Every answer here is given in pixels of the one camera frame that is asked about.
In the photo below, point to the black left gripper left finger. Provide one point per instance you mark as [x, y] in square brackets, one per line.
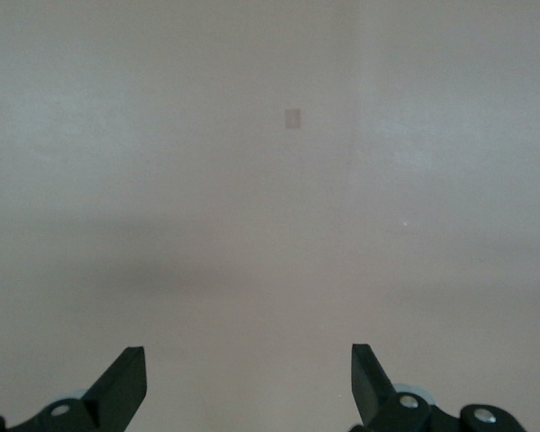
[112, 391]

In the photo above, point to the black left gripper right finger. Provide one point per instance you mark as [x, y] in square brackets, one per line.
[373, 391]

